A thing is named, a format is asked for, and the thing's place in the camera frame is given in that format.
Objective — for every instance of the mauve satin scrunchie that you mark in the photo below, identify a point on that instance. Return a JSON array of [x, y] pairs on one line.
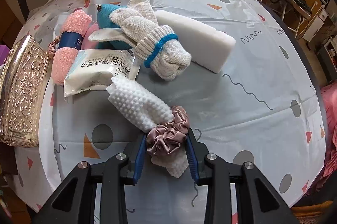
[[167, 138]]

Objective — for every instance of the white sponge block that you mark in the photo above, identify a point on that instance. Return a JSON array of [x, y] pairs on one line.
[[208, 46]]

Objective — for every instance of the purple tissue box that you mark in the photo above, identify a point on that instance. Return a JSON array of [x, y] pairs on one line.
[[4, 52]]

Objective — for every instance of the white waffle cloth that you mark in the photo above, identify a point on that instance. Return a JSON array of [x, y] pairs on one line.
[[145, 110]]

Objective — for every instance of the wicker chair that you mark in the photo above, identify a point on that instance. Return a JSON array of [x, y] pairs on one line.
[[311, 214]]

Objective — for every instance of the ornate gold tissue box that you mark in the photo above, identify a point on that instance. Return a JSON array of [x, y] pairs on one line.
[[24, 78]]

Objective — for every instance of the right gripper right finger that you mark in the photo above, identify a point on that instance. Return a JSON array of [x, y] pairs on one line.
[[208, 169]]

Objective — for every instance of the pink bedding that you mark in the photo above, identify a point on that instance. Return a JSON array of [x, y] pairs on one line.
[[329, 98]]

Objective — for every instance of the white knit gloves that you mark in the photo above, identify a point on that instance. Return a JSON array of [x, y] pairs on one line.
[[157, 46]]

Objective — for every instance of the wet wipes pack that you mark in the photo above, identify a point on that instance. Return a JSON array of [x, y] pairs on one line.
[[94, 68]]

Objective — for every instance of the pink towel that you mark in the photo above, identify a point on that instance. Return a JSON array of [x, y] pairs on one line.
[[69, 44]]

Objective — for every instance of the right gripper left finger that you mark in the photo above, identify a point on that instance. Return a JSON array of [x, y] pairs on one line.
[[125, 168]]

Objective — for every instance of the striped pink scrunchie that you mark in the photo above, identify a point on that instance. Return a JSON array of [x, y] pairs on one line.
[[52, 47]]

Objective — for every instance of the blue plush toy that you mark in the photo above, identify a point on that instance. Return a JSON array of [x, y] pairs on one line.
[[104, 22]]

